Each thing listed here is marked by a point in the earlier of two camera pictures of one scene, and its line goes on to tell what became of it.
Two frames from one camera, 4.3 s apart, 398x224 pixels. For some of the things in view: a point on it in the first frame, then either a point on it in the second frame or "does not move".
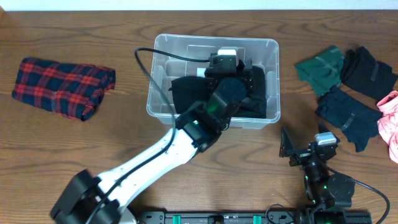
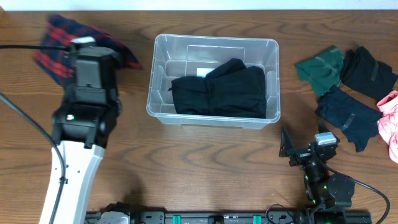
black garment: x=188 y=91 does not move
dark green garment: x=323 y=70 does not move
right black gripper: x=301 y=155 does not move
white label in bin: x=200 y=72 does not move
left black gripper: x=249 y=80 to x=76 y=50
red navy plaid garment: x=75 y=90 to x=60 y=64
